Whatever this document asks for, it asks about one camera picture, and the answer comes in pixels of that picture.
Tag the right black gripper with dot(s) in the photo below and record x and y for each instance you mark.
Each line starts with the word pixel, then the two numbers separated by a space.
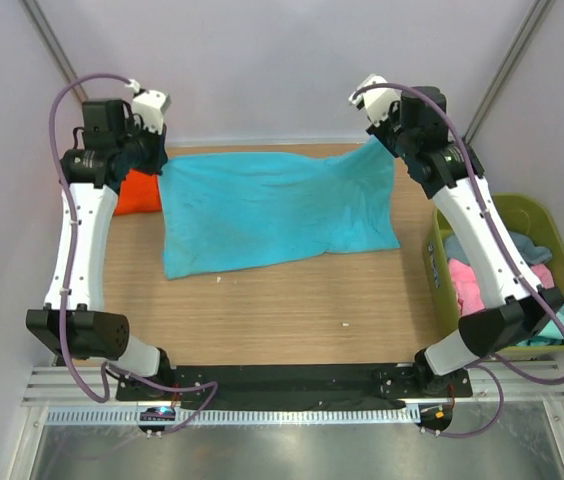
pixel 378 132

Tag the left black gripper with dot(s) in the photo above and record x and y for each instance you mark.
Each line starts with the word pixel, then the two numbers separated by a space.
pixel 159 154

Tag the turquoise blue t shirt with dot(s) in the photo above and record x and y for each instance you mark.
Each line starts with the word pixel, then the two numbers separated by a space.
pixel 240 210

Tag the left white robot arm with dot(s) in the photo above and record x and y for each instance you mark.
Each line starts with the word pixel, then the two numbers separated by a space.
pixel 73 311

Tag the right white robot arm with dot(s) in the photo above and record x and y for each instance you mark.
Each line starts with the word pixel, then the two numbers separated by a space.
pixel 412 124

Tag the folded orange t shirt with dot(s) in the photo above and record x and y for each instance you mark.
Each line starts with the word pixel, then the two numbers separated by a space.
pixel 139 193

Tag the green plastic bin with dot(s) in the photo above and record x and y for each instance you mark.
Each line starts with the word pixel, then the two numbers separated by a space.
pixel 520 214

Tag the pink t shirt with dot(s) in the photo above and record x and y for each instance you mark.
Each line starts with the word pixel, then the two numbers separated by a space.
pixel 467 290

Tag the grey blue t shirt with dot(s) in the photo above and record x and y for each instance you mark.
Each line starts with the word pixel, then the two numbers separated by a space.
pixel 531 253

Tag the left controller board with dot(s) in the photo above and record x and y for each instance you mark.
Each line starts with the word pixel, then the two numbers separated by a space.
pixel 155 422

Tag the controller board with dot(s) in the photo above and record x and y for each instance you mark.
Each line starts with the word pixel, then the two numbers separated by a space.
pixel 155 422
pixel 435 418

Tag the right controller board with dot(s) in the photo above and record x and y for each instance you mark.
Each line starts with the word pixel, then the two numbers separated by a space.
pixel 435 418

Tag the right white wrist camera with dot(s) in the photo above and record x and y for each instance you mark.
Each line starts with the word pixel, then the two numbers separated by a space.
pixel 376 103

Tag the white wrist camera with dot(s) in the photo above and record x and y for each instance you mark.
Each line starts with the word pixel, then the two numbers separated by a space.
pixel 376 103
pixel 149 107

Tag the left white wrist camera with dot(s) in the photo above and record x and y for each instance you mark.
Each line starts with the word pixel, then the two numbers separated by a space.
pixel 149 107

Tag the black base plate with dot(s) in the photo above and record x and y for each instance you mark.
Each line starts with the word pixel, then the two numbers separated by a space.
pixel 335 387

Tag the aluminium frame rail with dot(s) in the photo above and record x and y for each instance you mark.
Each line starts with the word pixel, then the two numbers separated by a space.
pixel 54 386

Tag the slotted cable duct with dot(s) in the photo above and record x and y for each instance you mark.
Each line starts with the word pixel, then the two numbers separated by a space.
pixel 129 416

